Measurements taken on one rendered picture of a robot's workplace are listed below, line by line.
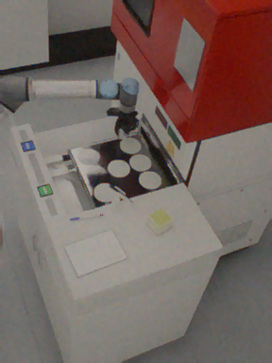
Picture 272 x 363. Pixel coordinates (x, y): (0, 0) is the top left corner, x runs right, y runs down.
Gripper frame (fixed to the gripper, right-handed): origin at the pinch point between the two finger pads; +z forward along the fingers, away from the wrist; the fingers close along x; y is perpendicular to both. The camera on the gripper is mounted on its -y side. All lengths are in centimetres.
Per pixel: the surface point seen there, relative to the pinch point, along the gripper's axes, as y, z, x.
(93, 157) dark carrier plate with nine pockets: -0.8, 1.3, -17.5
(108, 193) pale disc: 17.5, 1.3, -28.7
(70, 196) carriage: 5.7, 3.2, -39.9
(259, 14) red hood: 45, -88, 4
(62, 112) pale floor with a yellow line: -97, 91, 61
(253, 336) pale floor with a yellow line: 100, 91, 8
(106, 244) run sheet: 36, -6, -52
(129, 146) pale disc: 7.1, 1.2, -0.9
